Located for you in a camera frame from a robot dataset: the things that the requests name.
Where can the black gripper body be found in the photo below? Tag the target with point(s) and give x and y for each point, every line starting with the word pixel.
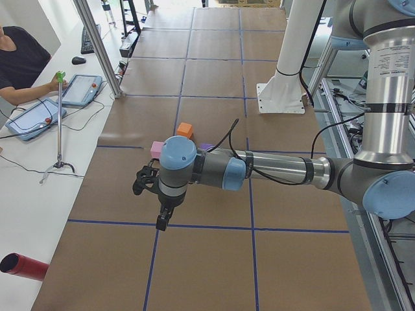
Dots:
pixel 170 201

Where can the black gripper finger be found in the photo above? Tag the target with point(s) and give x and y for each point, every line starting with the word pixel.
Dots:
pixel 163 218

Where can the orange foam block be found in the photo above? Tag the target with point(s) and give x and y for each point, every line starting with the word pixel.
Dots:
pixel 185 129

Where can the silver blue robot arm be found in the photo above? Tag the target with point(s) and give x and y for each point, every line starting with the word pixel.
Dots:
pixel 379 178

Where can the person's hand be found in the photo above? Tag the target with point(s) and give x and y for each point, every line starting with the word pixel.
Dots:
pixel 53 85

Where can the pink foam block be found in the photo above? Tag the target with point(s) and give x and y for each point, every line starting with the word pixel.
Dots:
pixel 156 149

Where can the purple foam block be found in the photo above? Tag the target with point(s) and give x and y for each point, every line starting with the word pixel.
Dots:
pixel 206 146

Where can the brown paper table cover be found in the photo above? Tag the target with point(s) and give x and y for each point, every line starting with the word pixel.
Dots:
pixel 264 247

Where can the far blue teach pendant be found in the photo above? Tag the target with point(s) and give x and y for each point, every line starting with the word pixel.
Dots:
pixel 81 90

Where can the blue teach pendant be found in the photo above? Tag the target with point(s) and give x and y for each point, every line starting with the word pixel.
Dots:
pixel 34 121
pixel 81 90

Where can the red cylinder tube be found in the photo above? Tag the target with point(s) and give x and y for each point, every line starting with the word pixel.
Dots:
pixel 22 266

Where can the near blue teach pendant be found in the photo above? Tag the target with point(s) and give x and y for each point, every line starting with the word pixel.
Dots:
pixel 34 121

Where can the black computer mouse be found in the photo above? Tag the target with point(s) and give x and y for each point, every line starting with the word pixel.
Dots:
pixel 77 60

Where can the black keyboard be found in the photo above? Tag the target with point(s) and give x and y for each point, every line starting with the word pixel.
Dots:
pixel 86 43

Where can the person in black shirt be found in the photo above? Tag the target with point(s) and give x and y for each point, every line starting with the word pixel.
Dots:
pixel 22 61

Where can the green electronic device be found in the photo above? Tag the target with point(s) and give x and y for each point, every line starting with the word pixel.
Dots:
pixel 363 82

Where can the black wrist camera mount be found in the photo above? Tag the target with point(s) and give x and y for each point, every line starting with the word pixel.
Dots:
pixel 146 179

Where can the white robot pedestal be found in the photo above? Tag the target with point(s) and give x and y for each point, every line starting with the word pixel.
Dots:
pixel 282 93

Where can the aluminium side frame rail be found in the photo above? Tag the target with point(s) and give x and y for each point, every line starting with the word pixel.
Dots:
pixel 384 248

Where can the aluminium frame post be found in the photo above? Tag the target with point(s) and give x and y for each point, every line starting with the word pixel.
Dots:
pixel 88 21

